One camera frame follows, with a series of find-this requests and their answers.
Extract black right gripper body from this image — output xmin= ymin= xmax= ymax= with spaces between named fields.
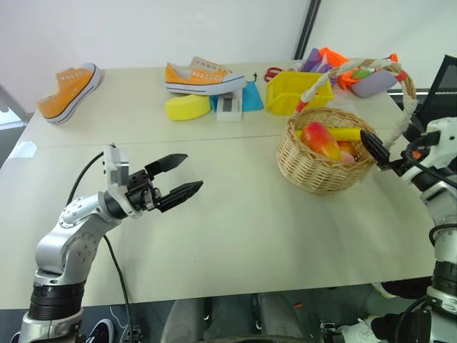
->
xmin=389 ymin=141 xmax=431 ymax=177

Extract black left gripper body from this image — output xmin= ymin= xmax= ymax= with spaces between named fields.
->
xmin=124 ymin=169 xmax=164 ymax=214

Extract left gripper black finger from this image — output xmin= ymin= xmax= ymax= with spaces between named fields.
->
xmin=144 ymin=153 xmax=189 ymax=182
xmin=156 ymin=180 xmax=205 ymax=214

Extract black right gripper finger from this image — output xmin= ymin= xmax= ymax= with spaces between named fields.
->
xmin=360 ymin=129 xmax=398 ymax=172

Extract orange pink peach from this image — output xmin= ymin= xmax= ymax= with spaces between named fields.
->
xmin=336 ymin=141 xmax=358 ymax=164

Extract yellow banana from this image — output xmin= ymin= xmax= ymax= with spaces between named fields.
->
xmin=295 ymin=126 xmax=363 ymax=142

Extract red and yellow mango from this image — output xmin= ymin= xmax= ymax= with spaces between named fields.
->
xmin=301 ymin=121 xmax=342 ymax=162

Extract yellow sponge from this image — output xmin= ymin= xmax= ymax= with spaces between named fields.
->
xmin=164 ymin=94 xmax=212 ymax=123

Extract lilac plastic container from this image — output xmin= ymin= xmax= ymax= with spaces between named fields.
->
xmin=351 ymin=68 xmax=398 ymax=99

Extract white digital timer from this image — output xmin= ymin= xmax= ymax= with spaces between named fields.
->
xmin=215 ymin=90 xmax=245 ymax=123

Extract orange canvas sneaker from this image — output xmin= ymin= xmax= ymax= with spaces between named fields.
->
xmin=35 ymin=63 xmax=103 ymax=126
xmin=164 ymin=56 xmax=247 ymax=97

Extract yellow plastic bin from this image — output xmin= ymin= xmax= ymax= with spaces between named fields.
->
xmin=264 ymin=70 xmax=335 ymax=116

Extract blue cloth pouch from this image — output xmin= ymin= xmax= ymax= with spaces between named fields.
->
xmin=209 ymin=81 xmax=266 ymax=113

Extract purple plastic pieces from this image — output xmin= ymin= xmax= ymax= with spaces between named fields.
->
xmin=302 ymin=47 xmax=335 ymax=73

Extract black and white shoe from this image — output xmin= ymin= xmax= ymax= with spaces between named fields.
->
xmin=84 ymin=317 xmax=116 ymax=343

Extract grey object at table side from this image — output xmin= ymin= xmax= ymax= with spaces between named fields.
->
xmin=0 ymin=83 xmax=28 ymax=130

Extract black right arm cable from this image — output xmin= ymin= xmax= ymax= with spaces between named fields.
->
xmin=406 ymin=156 xmax=457 ymax=189

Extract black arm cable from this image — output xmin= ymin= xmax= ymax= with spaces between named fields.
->
xmin=66 ymin=151 xmax=136 ymax=343
xmin=406 ymin=156 xmax=457 ymax=189

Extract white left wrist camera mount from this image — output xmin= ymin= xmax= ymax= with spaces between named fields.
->
xmin=102 ymin=144 xmax=144 ymax=219

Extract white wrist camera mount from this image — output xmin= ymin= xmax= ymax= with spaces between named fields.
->
xmin=423 ymin=116 xmax=457 ymax=169
xmin=102 ymin=144 xmax=144 ymax=219

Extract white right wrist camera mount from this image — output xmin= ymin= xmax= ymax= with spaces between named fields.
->
xmin=423 ymin=116 xmax=457 ymax=169

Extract wicker basket with wrapped handle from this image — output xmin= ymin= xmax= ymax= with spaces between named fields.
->
xmin=275 ymin=56 xmax=418 ymax=196

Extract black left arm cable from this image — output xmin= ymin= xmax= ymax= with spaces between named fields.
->
xmin=66 ymin=151 xmax=136 ymax=343

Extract red handled scissors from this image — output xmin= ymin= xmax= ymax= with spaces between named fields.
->
xmin=263 ymin=66 xmax=287 ymax=84

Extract black vertical post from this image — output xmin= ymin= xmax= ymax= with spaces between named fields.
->
xmin=292 ymin=0 xmax=323 ymax=61

